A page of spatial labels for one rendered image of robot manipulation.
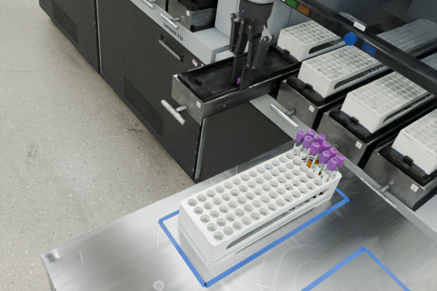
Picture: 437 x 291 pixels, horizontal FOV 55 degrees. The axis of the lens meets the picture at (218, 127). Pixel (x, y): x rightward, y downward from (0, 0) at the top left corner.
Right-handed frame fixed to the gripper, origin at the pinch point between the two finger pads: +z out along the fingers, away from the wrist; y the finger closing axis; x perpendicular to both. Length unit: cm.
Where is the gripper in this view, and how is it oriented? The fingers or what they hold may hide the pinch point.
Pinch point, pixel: (242, 73)
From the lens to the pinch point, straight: 107.3
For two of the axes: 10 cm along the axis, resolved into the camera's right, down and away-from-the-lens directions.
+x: -7.8, 3.3, -5.3
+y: -6.1, -5.8, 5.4
